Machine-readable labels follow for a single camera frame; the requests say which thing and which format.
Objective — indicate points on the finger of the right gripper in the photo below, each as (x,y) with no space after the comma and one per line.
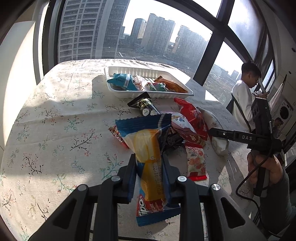
(235,136)

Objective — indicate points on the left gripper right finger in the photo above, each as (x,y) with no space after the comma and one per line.
(206,207)

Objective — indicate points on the red Mylikes candy bag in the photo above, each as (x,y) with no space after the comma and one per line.
(194,116)

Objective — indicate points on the blue yellow Tipo snack pack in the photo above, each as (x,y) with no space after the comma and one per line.
(143,135)

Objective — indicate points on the orange snack pack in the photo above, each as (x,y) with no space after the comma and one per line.
(171,86)

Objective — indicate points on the green seaweed snack pack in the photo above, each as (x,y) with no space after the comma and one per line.
(156,87)

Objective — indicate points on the black snack packet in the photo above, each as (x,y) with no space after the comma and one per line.
(144,103)

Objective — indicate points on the translucent white snack bag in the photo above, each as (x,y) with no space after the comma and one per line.
(140,82)

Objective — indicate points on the light blue snack bag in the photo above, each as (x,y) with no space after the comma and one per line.
(123,80)

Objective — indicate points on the right hand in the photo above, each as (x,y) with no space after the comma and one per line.
(272,165)

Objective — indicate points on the washing machine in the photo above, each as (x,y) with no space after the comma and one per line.
(281,111)

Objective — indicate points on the person in white shirt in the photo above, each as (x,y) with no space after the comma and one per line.
(249,78)

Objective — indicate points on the red fruit candy pack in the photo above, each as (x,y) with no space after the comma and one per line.
(195,162)

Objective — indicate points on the small red patterned snack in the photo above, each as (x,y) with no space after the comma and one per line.
(114,131)

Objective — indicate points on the floral white tablecloth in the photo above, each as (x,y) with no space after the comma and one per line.
(61,138)

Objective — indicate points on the white plastic tray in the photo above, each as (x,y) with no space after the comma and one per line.
(149,75)

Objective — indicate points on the black window frame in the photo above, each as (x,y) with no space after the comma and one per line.
(192,36)

